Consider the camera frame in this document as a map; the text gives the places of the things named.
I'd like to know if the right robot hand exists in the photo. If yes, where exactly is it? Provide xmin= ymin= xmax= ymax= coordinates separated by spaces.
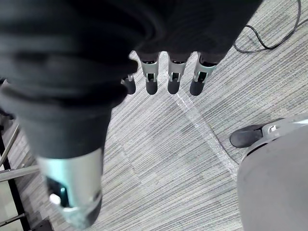
xmin=0 ymin=0 xmax=263 ymax=228

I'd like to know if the black metal shelf frame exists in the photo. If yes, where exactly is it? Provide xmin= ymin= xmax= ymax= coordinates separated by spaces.
xmin=0 ymin=77 xmax=52 ymax=231

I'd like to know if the black floor cable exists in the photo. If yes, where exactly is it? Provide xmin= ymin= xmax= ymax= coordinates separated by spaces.
xmin=233 ymin=0 xmax=308 ymax=52

